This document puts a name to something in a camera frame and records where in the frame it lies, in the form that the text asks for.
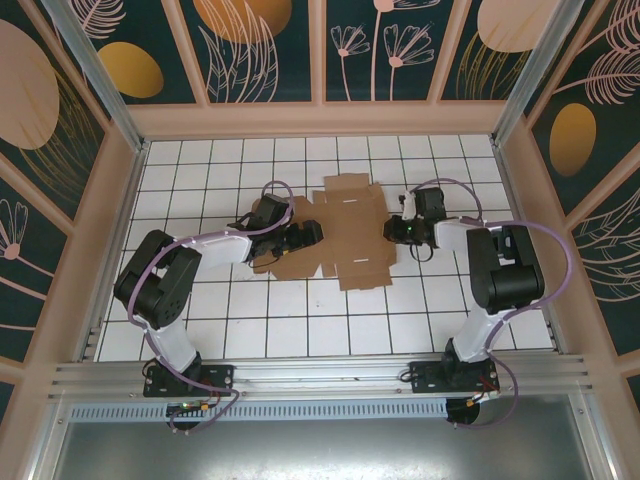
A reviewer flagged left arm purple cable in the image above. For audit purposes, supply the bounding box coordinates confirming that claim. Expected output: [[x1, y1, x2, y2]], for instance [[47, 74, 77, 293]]
[[127, 179, 296, 436]]

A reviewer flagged grey metal sheet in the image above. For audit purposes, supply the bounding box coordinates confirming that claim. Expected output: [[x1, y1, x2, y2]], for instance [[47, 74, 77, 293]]
[[29, 392, 619, 480]]

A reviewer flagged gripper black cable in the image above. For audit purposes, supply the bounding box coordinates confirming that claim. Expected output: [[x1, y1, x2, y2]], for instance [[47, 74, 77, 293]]
[[248, 249, 281, 269], [407, 242, 436, 264]]

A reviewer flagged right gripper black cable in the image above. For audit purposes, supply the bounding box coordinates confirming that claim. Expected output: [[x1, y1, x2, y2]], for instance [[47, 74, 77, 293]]
[[407, 242, 436, 264]]

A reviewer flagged aluminium mounting rail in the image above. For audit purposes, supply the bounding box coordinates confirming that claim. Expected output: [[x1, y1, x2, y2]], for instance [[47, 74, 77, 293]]
[[47, 353, 599, 401]]

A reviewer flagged brown cardboard box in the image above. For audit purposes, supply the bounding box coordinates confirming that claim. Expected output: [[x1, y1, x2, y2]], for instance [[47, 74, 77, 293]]
[[249, 172, 397, 293]]

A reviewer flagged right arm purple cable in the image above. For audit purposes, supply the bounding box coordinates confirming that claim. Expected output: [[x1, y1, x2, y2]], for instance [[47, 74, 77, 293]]
[[409, 178, 576, 431]]

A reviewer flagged aluminium corner post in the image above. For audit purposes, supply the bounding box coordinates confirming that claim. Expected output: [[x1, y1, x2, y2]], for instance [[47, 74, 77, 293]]
[[39, 0, 151, 154], [489, 0, 576, 146]]

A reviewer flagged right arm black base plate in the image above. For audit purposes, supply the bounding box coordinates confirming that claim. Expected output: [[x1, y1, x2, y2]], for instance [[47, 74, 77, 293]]
[[408, 359, 501, 396]]

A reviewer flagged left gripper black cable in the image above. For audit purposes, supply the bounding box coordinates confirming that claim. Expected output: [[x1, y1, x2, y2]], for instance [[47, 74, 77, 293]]
[[248, 249, 281, 269]]

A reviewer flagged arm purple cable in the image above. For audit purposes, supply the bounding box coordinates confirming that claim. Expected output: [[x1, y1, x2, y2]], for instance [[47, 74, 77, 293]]
[[127, 179, 296, 436], [409, 178, 576, 431]]

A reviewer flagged small green circuit board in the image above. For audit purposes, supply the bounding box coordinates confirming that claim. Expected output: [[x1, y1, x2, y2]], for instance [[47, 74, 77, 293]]
[[167, 399, 214, 416]]

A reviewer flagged slotted grey cable duct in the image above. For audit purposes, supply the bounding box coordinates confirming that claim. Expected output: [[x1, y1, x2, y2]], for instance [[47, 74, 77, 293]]
[[69, 398, 450, 422]]

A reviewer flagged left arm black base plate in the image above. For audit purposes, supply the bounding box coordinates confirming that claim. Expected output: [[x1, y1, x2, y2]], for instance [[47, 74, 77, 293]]
[[143, 363, 236, 399]]

